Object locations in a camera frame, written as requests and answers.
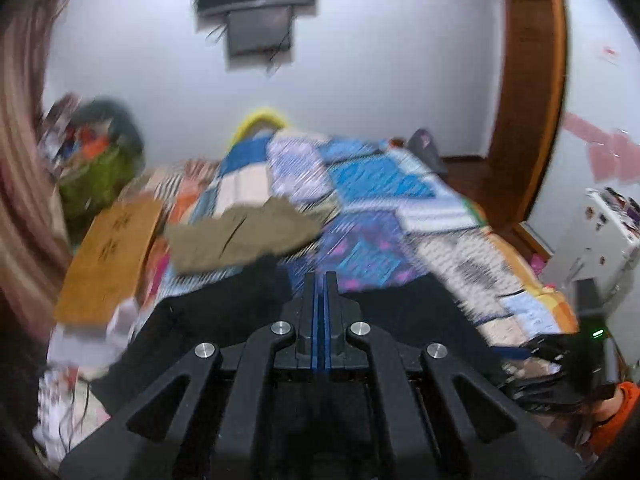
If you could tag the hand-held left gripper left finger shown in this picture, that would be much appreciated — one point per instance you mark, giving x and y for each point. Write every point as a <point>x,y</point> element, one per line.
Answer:
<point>313,320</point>

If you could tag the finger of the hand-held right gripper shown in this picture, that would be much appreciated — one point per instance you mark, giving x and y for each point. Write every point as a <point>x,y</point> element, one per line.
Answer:
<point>540,390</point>
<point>547,347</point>

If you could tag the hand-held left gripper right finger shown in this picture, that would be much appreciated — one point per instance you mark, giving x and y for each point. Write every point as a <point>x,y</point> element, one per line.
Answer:
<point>330,320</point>

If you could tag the black pants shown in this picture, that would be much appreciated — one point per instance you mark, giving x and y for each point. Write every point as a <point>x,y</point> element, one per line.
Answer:
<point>210,310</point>

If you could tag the person's right forearm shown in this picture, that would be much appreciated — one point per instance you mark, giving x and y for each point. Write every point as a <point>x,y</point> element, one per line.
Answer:
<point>620,410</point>

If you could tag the khaki pants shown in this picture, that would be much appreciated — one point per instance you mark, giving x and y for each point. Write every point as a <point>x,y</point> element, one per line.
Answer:
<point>240,235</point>

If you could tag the pink object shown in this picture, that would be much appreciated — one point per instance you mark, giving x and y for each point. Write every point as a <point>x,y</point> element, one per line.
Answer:
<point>538,264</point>

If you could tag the white cabinet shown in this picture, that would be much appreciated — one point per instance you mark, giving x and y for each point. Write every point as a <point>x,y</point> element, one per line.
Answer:
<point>590,245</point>

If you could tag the blue patchwork blanket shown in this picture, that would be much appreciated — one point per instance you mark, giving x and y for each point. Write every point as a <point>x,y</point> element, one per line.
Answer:
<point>385,185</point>

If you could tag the orange striped bedsheet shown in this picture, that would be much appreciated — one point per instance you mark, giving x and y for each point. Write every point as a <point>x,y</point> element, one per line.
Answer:
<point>175,185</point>

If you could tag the green bag with clutter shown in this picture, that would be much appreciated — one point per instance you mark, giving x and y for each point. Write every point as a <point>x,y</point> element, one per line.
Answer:
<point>100,180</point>

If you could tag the white printed cloth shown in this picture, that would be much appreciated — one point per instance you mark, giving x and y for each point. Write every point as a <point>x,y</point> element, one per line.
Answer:
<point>65,410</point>

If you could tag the grey plush toy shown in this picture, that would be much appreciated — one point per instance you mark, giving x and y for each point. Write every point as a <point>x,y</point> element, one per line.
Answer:
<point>117,120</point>

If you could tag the striped pink gold curtain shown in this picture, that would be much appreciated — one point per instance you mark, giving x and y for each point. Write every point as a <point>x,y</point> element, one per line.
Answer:
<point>22,160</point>

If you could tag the pink wall papers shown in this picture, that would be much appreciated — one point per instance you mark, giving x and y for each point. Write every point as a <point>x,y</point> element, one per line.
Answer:
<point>607,152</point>

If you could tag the wooden door frame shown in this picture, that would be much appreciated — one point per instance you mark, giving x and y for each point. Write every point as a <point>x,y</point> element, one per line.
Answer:
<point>525,85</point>

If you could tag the small black wall monitor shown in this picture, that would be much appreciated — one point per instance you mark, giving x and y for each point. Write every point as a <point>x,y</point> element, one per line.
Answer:
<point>257,30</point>

